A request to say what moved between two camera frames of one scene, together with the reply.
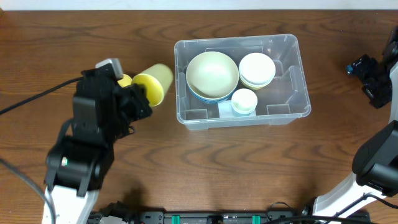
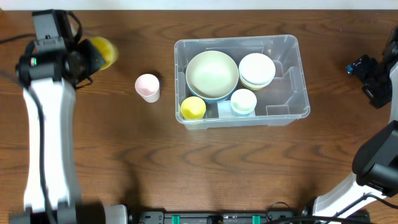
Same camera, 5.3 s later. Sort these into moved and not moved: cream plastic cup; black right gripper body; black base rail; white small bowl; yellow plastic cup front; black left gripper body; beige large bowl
Moved: yellow plastic cup front; black left gripper body
Not moved: beige large bowl; black right gripper body; cream plastic cup; white small bowl; black base rail
